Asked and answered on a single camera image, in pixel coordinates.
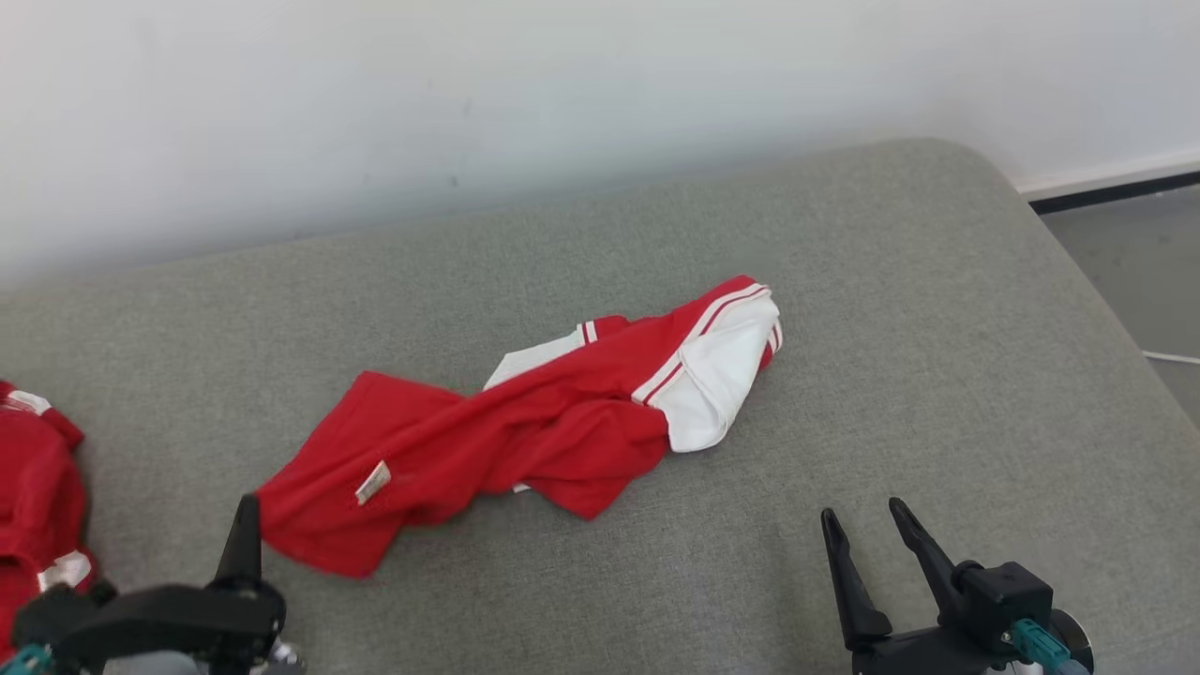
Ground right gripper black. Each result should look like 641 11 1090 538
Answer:
820 497 1025 675

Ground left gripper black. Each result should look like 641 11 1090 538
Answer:
52 494 288 675

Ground red shorts with white stripe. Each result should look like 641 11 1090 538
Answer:
0 380 99 657

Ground red and white jersey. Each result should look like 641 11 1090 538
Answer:
255 275 784 579

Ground white and black baseboard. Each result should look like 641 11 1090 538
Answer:
1015 148 1200 216

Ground right arm teal cable connector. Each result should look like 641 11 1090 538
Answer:
1008 619 1093 675

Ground arm teal cable connector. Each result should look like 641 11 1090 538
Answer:
1008 619 1093 675
0 643 55 675

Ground left arm teal cable connector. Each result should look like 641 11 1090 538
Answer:
0 643 55 675

